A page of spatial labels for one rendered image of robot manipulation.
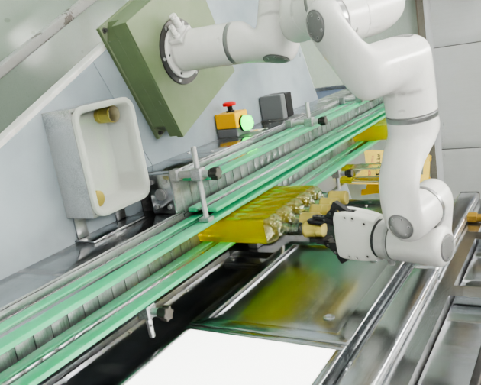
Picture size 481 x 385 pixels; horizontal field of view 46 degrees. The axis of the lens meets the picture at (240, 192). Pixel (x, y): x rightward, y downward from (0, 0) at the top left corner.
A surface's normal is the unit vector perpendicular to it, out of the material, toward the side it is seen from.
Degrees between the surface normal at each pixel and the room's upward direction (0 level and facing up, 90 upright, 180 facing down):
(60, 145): 90
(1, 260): 0
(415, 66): 34
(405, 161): 87
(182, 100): 2
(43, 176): 0
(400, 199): 100
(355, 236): 106
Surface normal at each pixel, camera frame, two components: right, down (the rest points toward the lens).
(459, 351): -0.16, -0.96
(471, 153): -0.50, 0.29
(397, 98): -0.63, 0.38
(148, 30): 0.85, 0.01
